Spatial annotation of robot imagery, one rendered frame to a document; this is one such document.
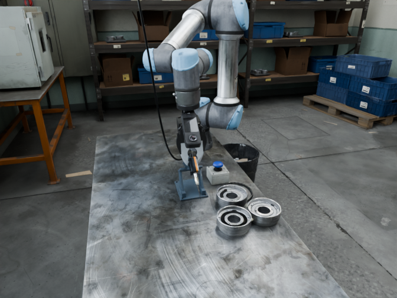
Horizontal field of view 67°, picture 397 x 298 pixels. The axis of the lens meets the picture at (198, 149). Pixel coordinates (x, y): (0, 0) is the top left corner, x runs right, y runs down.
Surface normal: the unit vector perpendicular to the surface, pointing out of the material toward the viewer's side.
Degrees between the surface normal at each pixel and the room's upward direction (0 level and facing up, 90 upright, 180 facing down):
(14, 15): 90
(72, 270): 0
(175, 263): 0
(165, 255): 0
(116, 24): 90
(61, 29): 90
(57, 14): 90
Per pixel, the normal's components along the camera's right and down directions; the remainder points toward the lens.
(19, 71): 0.30, 0.36
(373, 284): 0.00, -0.91
